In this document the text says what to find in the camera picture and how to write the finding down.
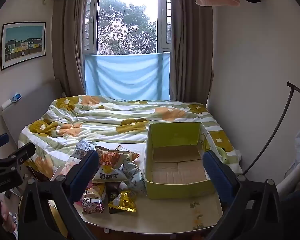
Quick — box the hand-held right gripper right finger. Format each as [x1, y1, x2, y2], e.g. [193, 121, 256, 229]
[203, 150, 283, 240]

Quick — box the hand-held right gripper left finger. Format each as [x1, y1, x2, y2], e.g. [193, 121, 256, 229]
[17, 149, 108, 240]

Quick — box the pile of snack packets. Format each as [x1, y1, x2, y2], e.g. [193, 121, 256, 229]
[50, 139, 147, 215]

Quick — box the green cardboard box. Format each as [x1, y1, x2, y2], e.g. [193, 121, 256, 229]
[143, 122, 225, 200]

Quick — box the grey headboard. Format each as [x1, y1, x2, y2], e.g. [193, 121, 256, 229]
[0, 80, 63, 147]

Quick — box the floral striped blanket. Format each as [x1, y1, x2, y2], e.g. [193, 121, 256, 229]
[17, 95, 243, 182]

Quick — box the floral tablecloth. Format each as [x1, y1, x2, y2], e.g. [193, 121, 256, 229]
[72, 192, 224, 231]

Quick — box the black metal rack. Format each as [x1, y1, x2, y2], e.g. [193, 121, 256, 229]
[242, 81, 300, 177]

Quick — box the framed picture of houses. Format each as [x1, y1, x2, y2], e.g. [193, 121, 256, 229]
[0, 22, 47, 71]

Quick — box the light blue cloth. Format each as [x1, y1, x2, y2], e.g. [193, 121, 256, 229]
[84, 52, 171, 101]

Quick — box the brown curtain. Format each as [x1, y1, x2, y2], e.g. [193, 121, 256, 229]
[51, 0, 91, 98]
[169, 0, 215, 103]

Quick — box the window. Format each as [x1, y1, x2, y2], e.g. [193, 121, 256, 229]
[84, 0, 172, 55]

